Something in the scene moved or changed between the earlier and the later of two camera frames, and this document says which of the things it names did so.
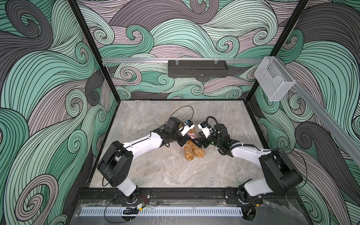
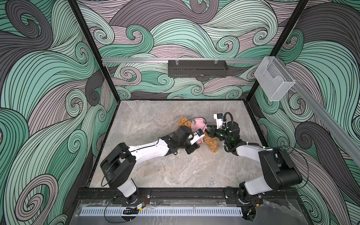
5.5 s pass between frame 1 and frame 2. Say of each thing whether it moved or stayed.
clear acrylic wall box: stayed
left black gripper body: moved
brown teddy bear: moved
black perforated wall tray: stayed
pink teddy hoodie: moved
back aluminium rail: stayed
